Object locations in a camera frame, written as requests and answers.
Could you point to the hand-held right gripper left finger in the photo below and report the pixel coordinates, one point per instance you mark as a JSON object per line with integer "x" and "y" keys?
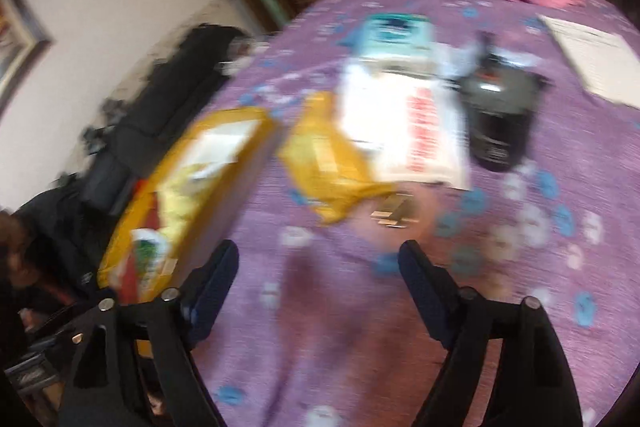
{"x": 215, "y": 287}

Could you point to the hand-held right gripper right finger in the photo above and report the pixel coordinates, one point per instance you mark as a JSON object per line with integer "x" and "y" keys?
{"x": 420, "y": 287}

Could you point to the yellow cardboard box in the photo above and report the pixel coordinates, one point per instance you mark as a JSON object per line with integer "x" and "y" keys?
{"x": 220, "y": 157}

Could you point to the yellow plastic mailer bag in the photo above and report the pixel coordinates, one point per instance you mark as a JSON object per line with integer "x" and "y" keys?
{"x": 325, "y": 167}

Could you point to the white package red print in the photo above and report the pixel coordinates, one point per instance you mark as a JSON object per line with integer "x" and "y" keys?
{"x": 370, "y": 117}

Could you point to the teal wet wipes pack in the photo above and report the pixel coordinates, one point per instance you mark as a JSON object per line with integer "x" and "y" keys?
{"x": 390, "y": 34}

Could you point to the small brown card stack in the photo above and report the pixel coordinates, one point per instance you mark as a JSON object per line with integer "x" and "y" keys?
{"x": 395, "y": 212}

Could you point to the purple floral blanket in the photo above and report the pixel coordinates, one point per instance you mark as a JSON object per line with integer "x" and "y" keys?
{"x": 325, "y": 307}

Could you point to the black bag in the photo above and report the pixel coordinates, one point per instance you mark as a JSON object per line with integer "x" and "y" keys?
{"x": 165, "y": 107}

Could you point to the white paper booklet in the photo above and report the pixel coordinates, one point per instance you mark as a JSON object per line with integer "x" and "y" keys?
{"x": 595, "y": 57}

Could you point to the framed picture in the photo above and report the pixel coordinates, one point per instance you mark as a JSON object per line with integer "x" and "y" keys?
{"x": 20, "y": 42}

